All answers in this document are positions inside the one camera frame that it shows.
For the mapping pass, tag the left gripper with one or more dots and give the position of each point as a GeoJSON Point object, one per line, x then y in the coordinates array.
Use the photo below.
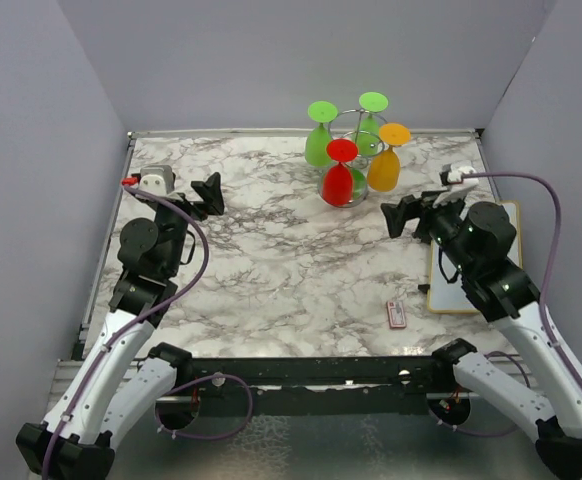
{"type": "Point", "coordinates": [210, 192]}

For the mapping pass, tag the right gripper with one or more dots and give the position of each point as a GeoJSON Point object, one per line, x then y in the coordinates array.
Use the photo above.
{"type": "Point", "coordinates": [410, 207]}

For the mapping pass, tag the red wine glass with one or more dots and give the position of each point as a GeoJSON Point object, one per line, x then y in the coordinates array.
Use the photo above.
{"type": "Point", "coordinates": [338, 183]}

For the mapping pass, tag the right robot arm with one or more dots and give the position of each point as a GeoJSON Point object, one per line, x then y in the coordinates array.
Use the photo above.
{"type": "Point", "coordinates": [476, 240]}

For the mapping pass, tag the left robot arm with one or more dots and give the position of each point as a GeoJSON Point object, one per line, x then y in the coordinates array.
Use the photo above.
{"type": "Point", "coordinates": [162, 258]}

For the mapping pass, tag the orange wine glass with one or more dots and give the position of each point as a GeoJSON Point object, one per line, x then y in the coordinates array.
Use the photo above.
{"type": "Point", "coordinates": [384, 170]}

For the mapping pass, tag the rear green wine glass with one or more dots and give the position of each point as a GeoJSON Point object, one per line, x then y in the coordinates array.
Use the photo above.
{"type": "Point", "coordinates": [366, 135]}

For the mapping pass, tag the green wine glass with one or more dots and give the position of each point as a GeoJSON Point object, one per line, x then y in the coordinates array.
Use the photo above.
{"type": "Point", "coordinates": [321, 112]}
{"type": "Point", "coordinates": [366, 135]}

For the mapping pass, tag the chrome wine glass rack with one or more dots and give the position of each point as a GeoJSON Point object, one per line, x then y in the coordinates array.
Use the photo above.
{"type": "Point", "coordinates": [360, 164]}

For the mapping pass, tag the left green wine glass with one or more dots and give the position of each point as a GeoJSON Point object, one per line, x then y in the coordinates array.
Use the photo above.
{"type": "Point", "coordinates": [321, 112]}

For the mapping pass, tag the red white eraser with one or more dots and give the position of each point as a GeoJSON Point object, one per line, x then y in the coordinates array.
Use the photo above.
{"type": "Point", "coordinates": [396, 315]}

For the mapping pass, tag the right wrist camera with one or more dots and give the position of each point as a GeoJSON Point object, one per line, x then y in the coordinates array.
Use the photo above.
{"type": "Point", "coordinates": [458, 183]}

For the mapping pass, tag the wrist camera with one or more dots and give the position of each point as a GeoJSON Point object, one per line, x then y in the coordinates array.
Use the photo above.
{"type": "Point", "coordinates": [158, 180]}
{"type": "Point", "coordinates": [458, 183]}

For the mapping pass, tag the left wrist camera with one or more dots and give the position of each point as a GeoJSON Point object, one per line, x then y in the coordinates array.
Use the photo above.
{"type": "Point", "coordinates": [158, 180]}

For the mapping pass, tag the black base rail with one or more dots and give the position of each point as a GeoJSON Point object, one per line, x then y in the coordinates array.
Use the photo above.
{"type": "Point", "coordinates": [304, 386]}

